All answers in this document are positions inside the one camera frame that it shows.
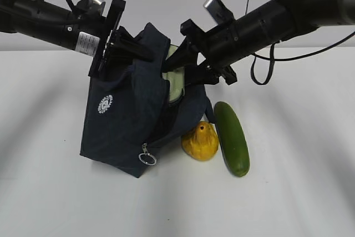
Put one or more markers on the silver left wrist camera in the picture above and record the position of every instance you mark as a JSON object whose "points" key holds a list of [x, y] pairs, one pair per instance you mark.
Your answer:
{"points": [[91, 6]]}

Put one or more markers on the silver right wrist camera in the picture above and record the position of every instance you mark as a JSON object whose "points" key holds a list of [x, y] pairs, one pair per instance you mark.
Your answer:
{"points": [[218, 11]]}

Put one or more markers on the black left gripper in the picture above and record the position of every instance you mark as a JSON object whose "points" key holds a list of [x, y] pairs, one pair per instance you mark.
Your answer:
{"points": [[125, 48]]}

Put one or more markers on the green cucumber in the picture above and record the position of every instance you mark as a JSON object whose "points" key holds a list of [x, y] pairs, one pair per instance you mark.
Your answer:
{"points": [[232, 140]]}

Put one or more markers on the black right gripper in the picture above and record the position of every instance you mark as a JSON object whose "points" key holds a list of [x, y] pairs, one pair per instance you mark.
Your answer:
{"points": [[205, 56]]}

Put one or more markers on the light green food container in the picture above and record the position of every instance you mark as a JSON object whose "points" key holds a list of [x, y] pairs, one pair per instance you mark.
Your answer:
{"points": [[176, 79]]}

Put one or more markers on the yellow toy bell pepper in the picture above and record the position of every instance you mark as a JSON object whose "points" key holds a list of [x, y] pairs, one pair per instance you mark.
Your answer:
{"points": [[201, 143]]}

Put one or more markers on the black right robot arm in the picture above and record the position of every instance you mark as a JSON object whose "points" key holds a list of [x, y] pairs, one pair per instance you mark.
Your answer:
{"points": [[281, 20]]}

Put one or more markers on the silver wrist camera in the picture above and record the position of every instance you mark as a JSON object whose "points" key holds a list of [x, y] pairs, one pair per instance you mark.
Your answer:
{"points": [[218, 11], [91, 6]]}

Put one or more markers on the dark blue insulated lunch bag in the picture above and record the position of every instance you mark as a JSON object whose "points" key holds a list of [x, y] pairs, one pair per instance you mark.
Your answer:
{"points": [[128, 121]]}

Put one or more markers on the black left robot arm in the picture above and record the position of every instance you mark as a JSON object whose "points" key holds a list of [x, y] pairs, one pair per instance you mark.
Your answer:
{"points": [[84, 30]]}

